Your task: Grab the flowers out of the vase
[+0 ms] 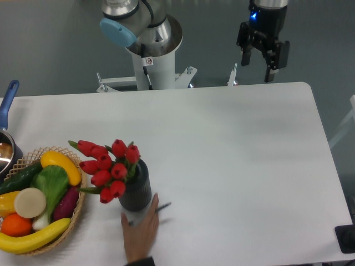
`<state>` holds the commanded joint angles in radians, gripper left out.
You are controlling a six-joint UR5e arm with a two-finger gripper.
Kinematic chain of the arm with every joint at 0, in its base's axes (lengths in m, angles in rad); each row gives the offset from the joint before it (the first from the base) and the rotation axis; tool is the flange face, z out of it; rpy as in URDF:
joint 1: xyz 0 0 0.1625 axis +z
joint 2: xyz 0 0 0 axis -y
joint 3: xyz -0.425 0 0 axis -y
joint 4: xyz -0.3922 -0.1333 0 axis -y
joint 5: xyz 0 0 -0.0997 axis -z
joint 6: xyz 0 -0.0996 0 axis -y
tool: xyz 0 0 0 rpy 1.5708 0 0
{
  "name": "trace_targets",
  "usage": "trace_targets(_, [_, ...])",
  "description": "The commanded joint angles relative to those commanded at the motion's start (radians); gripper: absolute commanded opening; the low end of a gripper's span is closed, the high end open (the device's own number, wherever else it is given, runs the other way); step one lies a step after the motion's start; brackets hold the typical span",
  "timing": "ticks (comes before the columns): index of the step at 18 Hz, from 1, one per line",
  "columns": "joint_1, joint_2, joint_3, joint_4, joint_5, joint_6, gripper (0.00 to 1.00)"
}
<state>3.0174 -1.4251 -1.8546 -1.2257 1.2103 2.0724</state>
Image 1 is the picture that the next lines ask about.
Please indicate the green cucumber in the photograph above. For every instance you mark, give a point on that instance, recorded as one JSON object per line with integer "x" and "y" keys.
{"x": 21, "y": 179}

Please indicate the person's hand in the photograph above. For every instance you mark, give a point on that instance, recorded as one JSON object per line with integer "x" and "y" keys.
{"x": 139, "y": 239}

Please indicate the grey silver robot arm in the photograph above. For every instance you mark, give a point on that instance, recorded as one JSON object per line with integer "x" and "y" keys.
{"x": 145, "y": 29}

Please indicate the green bok choy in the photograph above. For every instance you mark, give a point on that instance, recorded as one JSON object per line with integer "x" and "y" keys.
{"x": 53, "y": 182}

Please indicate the red tulip bouquet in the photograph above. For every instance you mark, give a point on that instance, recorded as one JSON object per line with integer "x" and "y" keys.
{"x": 111, "y": 168}

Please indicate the yellow banana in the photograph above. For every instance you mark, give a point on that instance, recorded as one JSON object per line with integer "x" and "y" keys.
{"x": 31, "y": 242}

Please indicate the orange fruit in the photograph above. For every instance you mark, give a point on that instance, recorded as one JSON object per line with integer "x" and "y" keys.
{"x": 16, "y": 226}

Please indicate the blue handled saucepan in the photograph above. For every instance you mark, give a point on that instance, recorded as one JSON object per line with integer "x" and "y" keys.
{"x": 10, "y": 152}

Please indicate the dark grey ribbed vase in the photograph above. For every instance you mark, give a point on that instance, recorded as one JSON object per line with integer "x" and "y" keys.
{"x": 138, "y": 193}

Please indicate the beige round disc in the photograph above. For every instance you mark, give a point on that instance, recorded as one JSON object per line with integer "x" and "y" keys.
{"x": 30, "y": 202}

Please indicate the yellow pepper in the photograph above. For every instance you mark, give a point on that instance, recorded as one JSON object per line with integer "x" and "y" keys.
{"x": 7, "y": 203}

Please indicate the black device at table edge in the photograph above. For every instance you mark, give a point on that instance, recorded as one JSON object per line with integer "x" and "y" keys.
{"x": 345, "y": 237}

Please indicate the purple eggplant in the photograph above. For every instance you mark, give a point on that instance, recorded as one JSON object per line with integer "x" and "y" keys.
{"x": 67, "y": 205}

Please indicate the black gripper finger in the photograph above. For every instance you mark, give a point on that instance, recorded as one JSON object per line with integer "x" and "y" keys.
{"x": 244, "y": 43}
{"x": 276, "y": 58}

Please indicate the woven wicker basket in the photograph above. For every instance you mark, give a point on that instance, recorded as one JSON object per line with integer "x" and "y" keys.
{"x": 33, "y": 157}

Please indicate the black pen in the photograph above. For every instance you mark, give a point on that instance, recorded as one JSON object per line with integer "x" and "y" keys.
{"x": 157, "y": 210}

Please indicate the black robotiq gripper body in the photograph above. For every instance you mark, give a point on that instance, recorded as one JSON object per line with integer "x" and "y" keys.
{"x": 266, "y": 21}

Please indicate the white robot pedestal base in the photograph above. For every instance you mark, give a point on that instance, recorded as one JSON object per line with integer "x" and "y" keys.
{"x": 151, "y": 73}

